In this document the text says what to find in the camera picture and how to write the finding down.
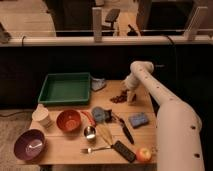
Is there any grey cloth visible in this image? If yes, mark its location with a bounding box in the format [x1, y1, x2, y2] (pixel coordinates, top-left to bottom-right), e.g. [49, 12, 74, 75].
[91, 78, 106, 91]

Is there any purple bowl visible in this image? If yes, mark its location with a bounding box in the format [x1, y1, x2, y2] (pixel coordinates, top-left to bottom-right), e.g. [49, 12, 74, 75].
[14, 129, 45, 161]

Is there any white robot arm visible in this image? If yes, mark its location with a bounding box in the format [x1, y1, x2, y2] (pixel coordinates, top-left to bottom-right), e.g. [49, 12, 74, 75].
[123, 61, 205, 171]

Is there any silver fork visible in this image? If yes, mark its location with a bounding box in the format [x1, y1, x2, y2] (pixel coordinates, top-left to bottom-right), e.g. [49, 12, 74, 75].
[80, 146, 111, 154]

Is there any small metal cup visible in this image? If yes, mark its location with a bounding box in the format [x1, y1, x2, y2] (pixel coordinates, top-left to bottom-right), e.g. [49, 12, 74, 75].
[84, 126, 96, 140]

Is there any blue grey round object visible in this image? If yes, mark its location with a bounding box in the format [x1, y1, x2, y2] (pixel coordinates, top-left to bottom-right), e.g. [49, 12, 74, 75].
[92, 107, 112, 123]

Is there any black remote control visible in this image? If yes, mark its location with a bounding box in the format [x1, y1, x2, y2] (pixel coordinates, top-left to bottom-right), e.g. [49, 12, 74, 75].
[113, 141, 136, 163]

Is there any red yellow apple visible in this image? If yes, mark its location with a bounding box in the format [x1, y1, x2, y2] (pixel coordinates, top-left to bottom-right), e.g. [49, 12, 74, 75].
[136, 148, 152, 163]

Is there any white paper cup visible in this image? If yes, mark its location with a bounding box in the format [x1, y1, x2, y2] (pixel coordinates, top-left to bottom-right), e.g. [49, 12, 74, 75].
[32, 107, 51, 127]

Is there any blue sponge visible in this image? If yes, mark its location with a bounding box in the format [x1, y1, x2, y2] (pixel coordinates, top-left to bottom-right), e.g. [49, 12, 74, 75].
[128, 113, 149, 128]

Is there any red bowl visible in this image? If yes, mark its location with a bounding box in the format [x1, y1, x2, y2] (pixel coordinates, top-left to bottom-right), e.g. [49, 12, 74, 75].
[56, 109, 81, 132]

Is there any white horizontal rail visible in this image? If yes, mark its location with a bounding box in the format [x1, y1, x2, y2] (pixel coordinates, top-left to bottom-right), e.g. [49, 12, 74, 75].
[0, 35, 213, 47]

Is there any black office chair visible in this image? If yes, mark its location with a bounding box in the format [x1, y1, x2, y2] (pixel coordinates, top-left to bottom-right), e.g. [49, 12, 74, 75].
[102, 9, 120, 31]

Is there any wooden spatula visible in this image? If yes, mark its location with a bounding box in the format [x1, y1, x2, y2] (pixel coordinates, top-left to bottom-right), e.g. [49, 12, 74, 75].
[96, 124, 113, 146]

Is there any green plastic tray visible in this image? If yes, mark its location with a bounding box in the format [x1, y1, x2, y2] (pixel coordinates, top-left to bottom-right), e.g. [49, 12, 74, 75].
[38, 72, 91, 106]

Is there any red handled tool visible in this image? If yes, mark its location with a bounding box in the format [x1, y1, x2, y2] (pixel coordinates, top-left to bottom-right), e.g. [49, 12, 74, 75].
[80, 110, 96, 127]

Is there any dark red grape bunch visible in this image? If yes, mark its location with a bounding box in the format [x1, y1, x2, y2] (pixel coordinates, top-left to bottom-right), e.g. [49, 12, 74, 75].
[110, 91, 127, 103]

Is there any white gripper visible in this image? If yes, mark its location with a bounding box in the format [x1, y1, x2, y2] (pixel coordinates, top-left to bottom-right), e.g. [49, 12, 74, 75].
[122, 74, 140, 103]

